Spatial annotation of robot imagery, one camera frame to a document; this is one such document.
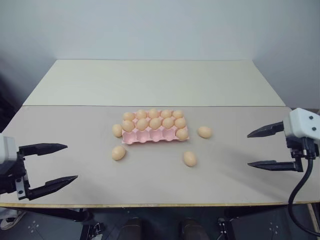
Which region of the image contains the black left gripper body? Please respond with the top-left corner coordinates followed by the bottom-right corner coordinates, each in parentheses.
top-left (0, 149), bottom-right (32, 201)

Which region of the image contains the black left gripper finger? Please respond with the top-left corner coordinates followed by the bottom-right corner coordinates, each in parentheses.
top-left (18, 142), bottom-right (69, 158)
top-left (27, 175), bottom-right (79, 201)

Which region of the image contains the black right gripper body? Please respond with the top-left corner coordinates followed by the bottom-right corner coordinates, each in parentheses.
top-left (285, 135), bottom-right (320, 161)

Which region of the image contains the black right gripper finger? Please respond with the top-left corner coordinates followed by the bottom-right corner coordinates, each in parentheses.
top-left (246, 121), bottom-right (286, 139)
top-left (247, 155), bottom-right (305, 174)

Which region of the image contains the pink egg tray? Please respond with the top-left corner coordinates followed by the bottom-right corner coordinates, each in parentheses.
top-left (121, 109), bottom-right (191, 146)

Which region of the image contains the white sneaker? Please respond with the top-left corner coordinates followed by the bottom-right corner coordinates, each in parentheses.
top-left (0, 210), bottom-right (27, 231)

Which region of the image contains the dark rounded shape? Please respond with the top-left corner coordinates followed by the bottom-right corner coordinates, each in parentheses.
top-left (178, 217), bottom-right (206, 240)

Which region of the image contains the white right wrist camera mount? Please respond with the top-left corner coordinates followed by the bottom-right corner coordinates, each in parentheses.
top-left (283, 107), bottom-right (320, 146)

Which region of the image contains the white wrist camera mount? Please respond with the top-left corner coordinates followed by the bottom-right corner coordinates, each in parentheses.
top-left (283, 107), bottom-right (320, 146)
top-left (0, 133), bottom-right (19, 165)

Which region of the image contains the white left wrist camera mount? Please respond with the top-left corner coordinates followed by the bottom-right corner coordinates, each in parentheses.
top-left (0, 133), bottom-right (19, 165)

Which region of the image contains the black table frame bar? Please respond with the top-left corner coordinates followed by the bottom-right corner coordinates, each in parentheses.
top-left (15, 206), bottom-right (91, 224)

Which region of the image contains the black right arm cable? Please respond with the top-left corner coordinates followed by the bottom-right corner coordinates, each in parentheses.
top-left (287, 149), bottom-right (320, 237)

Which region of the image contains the black bracket under table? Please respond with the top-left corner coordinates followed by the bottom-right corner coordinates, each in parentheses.
top-left (216, 216), bottom-right (234, 240)
top-left (81, 222), bottom-right (106, 240)

